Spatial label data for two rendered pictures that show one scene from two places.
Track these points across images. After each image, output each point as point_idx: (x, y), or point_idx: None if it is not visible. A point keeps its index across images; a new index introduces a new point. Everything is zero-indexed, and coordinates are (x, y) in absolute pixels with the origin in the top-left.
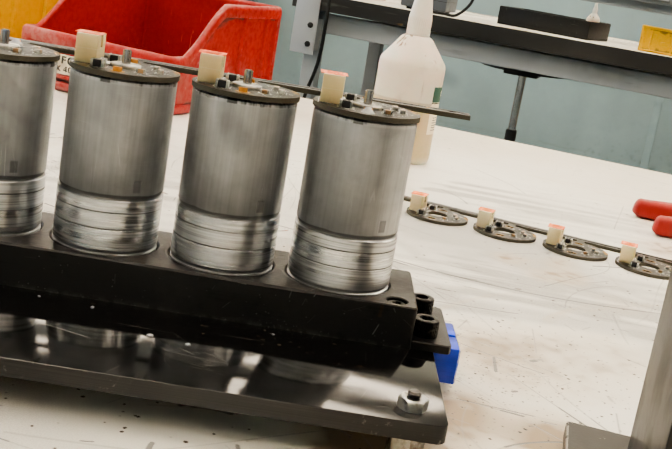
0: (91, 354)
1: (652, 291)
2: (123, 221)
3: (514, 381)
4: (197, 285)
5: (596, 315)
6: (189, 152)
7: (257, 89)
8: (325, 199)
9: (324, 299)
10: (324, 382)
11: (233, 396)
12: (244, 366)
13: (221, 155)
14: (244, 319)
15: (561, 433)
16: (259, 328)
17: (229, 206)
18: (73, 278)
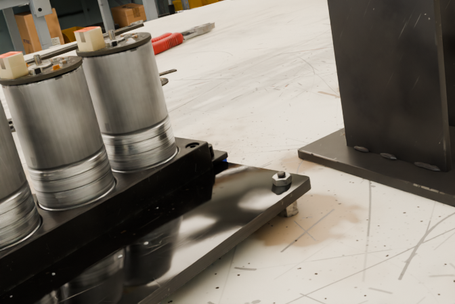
0: (128, 287)
1: (173, 91)
2: (26, 206)
3: (233, 156)
4: (98, 212)
5: (184, 113)
6: (37, 131)
7: (51, 64)
8: (134, 110)
9: (166, 168)
10: (233, 203)
11: (226, 240)
12: (192, 227)
13: (68, 118)
14: (132, 212)
15: (294, 158)
16: (144, 211)
17: (88, 149)
18: (20, 267)
